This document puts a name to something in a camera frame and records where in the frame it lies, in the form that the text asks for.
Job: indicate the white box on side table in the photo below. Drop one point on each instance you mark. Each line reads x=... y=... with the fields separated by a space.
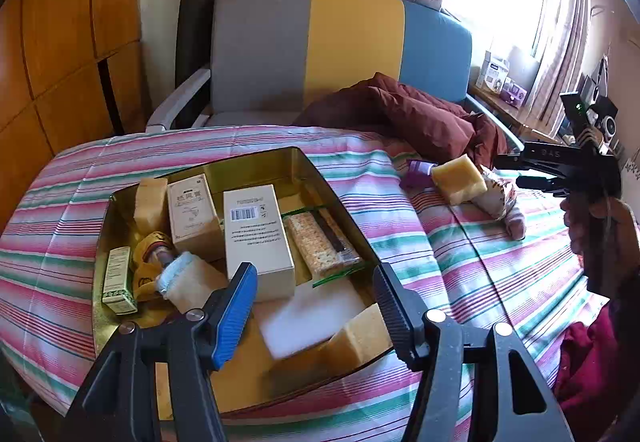
x=493 y=73

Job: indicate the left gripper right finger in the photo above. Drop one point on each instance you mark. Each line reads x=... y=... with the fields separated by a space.
x=402 y=310

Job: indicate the wooden side table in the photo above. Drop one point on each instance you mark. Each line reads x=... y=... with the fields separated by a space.
x=510 y=116

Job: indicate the cracker packet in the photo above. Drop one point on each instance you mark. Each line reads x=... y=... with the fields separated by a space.
x=324 y=247

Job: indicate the striped tablecloth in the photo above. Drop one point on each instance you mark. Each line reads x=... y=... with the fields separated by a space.
x=458 y=259

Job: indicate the purple packet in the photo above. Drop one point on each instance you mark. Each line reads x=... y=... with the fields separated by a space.
x=418 y=175

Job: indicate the tricolour armchair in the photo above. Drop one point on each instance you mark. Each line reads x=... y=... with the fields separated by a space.
x=270 y=59

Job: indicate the white hand cream box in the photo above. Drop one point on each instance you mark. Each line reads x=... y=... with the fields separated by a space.
x=194 y=222

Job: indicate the yellow sponge near jacket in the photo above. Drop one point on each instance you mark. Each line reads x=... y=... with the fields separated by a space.
x=458 y=180

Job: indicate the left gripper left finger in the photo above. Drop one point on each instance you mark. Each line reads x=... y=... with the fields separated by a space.
x=227 y=311

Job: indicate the person's right hand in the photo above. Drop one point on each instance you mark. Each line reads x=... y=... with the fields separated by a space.
x=604 y=234

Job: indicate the blue white sponge cloth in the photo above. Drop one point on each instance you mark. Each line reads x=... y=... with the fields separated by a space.
x=188 y=281

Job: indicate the yellow toy bottle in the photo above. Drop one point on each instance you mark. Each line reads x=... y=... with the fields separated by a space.
x=154 y=252

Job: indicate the large brown sponge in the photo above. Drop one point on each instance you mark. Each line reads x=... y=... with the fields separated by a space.
x=362 y=339

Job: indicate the small green box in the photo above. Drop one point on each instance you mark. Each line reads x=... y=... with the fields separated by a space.
x=117 y=292

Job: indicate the wooden wardrobe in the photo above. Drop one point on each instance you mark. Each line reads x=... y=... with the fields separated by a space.
x=71 y=72

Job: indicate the white tall carton box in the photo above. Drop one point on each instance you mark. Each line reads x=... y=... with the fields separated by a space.
x=254 y=233

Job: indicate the purple box on side table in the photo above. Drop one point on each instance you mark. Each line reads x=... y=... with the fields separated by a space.
x=513 y=94

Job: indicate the dark red jacket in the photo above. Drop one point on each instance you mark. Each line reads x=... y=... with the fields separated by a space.
x=438 y=130

